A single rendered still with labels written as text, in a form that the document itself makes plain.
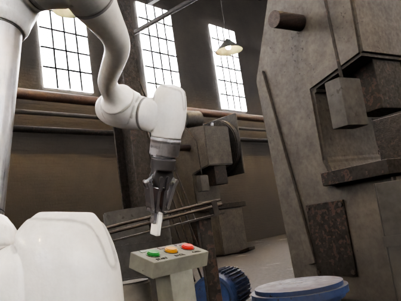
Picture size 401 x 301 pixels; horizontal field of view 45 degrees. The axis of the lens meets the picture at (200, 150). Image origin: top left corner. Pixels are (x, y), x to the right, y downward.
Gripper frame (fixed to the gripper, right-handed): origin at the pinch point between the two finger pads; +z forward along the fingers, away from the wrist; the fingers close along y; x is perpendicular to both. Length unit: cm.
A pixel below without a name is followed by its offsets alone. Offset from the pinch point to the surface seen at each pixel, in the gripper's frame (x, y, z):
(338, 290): 42, -40, 14
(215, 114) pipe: -661, -791, -14
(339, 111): -35, -176, -42
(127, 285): -8.5, 1.3, 22.2
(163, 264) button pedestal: 5.9, 0.8, 10.7
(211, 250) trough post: -11.6, -41.9, 18.0
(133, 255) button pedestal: -3.4, 4.7, 10.4
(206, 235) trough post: -14.4, -40.9, 12.5
